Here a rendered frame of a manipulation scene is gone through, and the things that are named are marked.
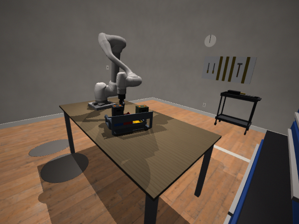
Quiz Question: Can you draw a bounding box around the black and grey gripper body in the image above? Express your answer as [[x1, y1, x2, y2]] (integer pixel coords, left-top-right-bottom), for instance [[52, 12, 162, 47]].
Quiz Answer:
[[118, 94, 126, 104]]

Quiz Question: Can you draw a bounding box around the dark grey metal shelf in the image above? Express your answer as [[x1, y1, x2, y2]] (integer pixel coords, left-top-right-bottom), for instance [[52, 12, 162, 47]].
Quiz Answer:
[[104, 112, 153, 135]]

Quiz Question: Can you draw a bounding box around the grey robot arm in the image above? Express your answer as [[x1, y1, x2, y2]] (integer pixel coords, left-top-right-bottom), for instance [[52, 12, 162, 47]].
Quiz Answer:
[[93, 33, 142, 106]]

